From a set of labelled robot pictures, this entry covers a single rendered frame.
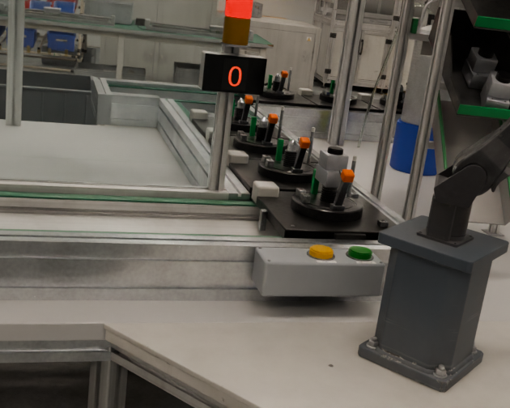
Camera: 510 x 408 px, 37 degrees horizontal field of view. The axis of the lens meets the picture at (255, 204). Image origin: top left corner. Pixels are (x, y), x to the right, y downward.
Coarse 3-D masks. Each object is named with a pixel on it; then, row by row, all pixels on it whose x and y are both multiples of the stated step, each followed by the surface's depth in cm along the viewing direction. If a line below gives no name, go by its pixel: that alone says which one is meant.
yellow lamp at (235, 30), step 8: (224, 24) 145; (232, 24) 144; (240, 24) 144; (248, 24) 145; (224, 32) 145; (232, 32) 144; (240, 32) 144; (248, 32) 146; (224, 40) 146; (232, 40) 145; (240, 40) 145; (248, 40) 147
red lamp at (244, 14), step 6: (228, 0) 143; (234, 0) 143; (240, 0) 142; (246, 0) 143; (252, 0) 144; (228, 6) 144; (234, 6) 143; (240, 6) 143; (246, 6) 143; (252, 6) 145; (228, 12) 144; (234, 12) 143; (240, 12) 143; (246, 12) 144; (246, 18) 144
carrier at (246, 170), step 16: (288, 144) 171; (240, 160) 177; (256, 160) 182; (272, 160) 169; (288, 160) 171; (240, 176) 167; (256, 176) 168; (272, 176) 167; (288, 176) 166; (304, 176) 167
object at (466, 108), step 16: (464, 16) 160; (432, 32) 161; (464, 32) 163; (480, 32) 163; (496, 32) 160; (432, 48) 160; (448, 48) 150; (464, 48) 162; (496, 48) 159; (448, 64) 150; (448, 80) 149; (464, 80) 152; (464, 96) 148; (480, 96) 149; (464, 112) 143; (480, 112) 143; (496, 112) 143
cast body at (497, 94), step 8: (496, 72) 144; (504, 72) 142; (488, 80) 144; (496, 80) 142; (504, 80) 141; (488, 88) 143; (496, 88) 142; (504, 88) 142; (488, 96) 143; (496, 96) 143; (504, 96) 143; (488, 104) 143; (496, 104) 143; (504, 104) 142
